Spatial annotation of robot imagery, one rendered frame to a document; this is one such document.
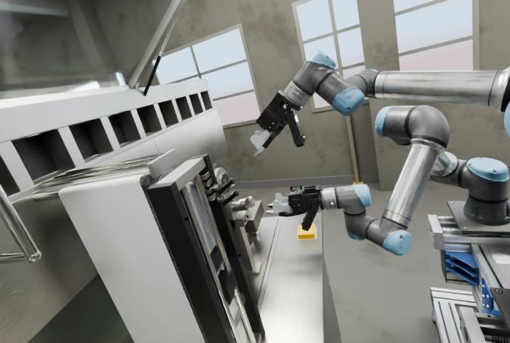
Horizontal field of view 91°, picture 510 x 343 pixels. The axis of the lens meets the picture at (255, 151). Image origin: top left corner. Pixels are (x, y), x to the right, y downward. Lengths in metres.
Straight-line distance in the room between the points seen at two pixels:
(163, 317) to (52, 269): 0.31
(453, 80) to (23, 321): 1.11
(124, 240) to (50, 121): 0.41
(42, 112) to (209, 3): 3.05
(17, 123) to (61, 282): 0.42
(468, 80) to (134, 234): 0.82
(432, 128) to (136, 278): 0.93
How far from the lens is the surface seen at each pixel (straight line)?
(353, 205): 0.92
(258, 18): 3.40
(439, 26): 3.17
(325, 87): 0.72
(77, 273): 0.92
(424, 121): 0.95
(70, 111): 0.95
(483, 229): 1.33
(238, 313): 0.72
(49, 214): 0.86
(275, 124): 0.77
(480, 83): 0.73
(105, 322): 1.01
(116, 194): 0.64
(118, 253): 0.74
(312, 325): 0.86
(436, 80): 0.75
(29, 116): 0.88
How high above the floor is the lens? 1.57
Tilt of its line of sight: 16 degrees down
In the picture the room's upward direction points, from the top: 15 degrees counter-clockwise
